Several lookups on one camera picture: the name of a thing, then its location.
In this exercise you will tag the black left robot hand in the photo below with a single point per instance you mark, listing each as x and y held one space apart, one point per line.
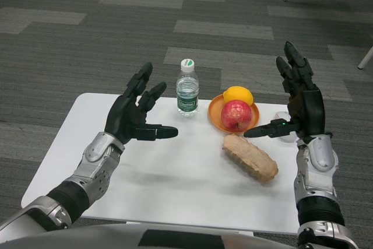
125 117

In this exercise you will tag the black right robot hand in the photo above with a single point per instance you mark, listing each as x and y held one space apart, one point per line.
309 109

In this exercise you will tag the long brown bread loaf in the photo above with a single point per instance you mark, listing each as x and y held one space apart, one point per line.
250 158

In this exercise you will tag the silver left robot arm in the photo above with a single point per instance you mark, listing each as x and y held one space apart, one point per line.
96 167

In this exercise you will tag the white computer mouse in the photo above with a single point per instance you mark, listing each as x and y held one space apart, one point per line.
282 115

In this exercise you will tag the clear plastic water bottle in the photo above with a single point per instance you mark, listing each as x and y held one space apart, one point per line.
188 97

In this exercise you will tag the yellow lemon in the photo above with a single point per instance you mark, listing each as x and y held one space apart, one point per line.
237 94

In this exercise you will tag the red apple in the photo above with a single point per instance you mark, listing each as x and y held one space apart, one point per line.
236 115

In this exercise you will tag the slanted white furniture leg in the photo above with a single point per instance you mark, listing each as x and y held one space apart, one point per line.
366 56

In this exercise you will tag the orange round plate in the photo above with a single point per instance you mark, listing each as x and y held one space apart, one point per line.
215 112

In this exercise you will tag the silver robot chest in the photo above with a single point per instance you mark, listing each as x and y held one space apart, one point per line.
102 235

